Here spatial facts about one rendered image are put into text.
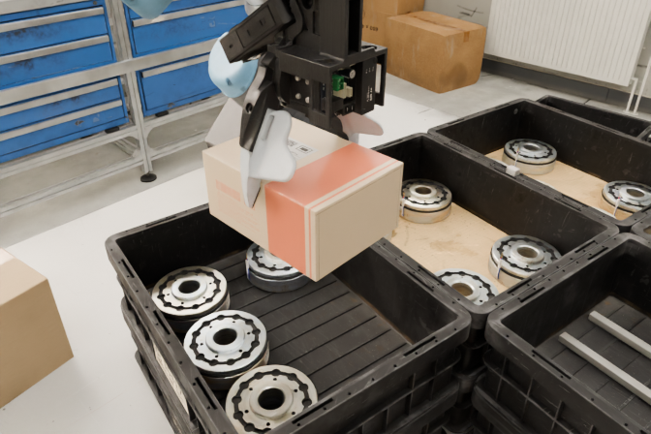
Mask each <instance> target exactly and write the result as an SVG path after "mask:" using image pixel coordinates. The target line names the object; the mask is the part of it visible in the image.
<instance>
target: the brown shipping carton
mask: <svg viewBox="0 0 651 434"><path fill-rule="evenodd" d="M73 357H74V354H73V351H72V348H71V345H70V342H69V339H68V336H67V333H66V330H65V327H64V325H63V322H62V320H61V317H60V314H59V311H58V308H57V305H56V302H55V299H54V296H53V293H52V290H51V287H50V284H49V282H48V279H47V278H46V277H45V276H44V275H43V274H41V273H40V272H38V271H36V270H35V269H33V268H32V267H30V266H29V265H27V264H26V263H24V262H22V261H21V260H19V259H18V258H16V257H15V256H13V255H12V254H10V253H9V252H7V251H6V250H4V249H3V248H1V247H0V409H1V408H2V407H4V406H5V405H7V404H8V403H10V402H11V401H12V400H14V399H15V398H17V397H18V396H19V395H21V394H22V393H24V392H25V391H26V390H28V389H29V388H31V387H32V386H34V385H35V384H37V383H38V382H39V381H40V380H42V379H43V378H44V377H46V376H47V375H49V374H50V373H51V372H53V371H54V370H56V369H57V368H59V367H60V366H61V365H63V364H64V363H66V362H67V361H68V360H70V359H71V358H73Z"/></svg>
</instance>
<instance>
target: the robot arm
mask: <svg viewBox="0 0 651 434"><path fill-rule="evenodd" d="M121 1H122V2H123V3H125V4H126V5H127V6H128V7H129V8H131V9H132V10H133V11H134V12H136V13H137V14H138V15H139V16H141V17H143V18H146V19H154V18H156V17H158V16H159V15H160V14H161V13H162V12H163V11H164V10H165V8H166V7H167V6H168V5H169V4H170V3H171V2H172V0H121ZM245 12H246V14H247V15H248V16H247V17H246V18H245V19H244V20H242V21H241V22H240V23H238V24H237V25H236V26H234V27H233V28H231V29H230V31H229V32H226V33H224V34H223V35H222V36H221V37H220V38H219V39H218V41H217V42H216V44H215V45H214V47H213V49H212V50H211V53H210V56H209V60H208V65H209V67H208V71H209V75H210V78H211V80H212V81H213V82H214V84H215V85H216V86H218V87H219V88H220V89H221V91H222V92H223V93H224V94H225V95H226V96H228V97H230V98H231V99H233V100H234V101H235V102H236V103H238V104H239V105H240V106H241V107H242V114H241V125H240V137H239V145H240V147H241V150H240V173H241V184H242V191H243V197H244V202H245V204H246V206H248V207H250V208H253V207H254V204H255V201H256V199H257V196H258V194H259V192H260V189H261V182H262V179H264V180H271V181H279V182H287V181H289V180H290V179H292V177H293V176H294V174H295V169H296V160H295V157H294V155H293V154H292V152H291V151H290V149H289V147H288V137H289V134H290V131H291V129H292V125H293V120H292V118H295V119H297V120H300V121H302V122H305V123H307V124H310V125H312V126H314V124H316V125H318V126H321V127H323V128H325V129H328V130H330V129H331V126H332V128H333V129H334V130H336V132H337V135H338V137H339V138H342V139H344V140H349V141H352V142H354V143H357V144H358V142H359V134H365V135H374V136H381V135H382V134H383V133H384V129H383V127H382V125H381V124H380V123H379V122H378V121H377V120H375V119H374V118H372V117H371V116H369V115H368V114H366V113H368V112H370V111H372V110H374V108H375V105H378V106H380V107H383V106H384V105H385V90H386V74H387V59H388V48H387V47H384V46H378V45H374V44H370V43H367V42H364V41H363V40H362V15H363V0H245ZM377 63H379V64H381V81H380V92H378V91H375V90H376V72H377Z"/></svg>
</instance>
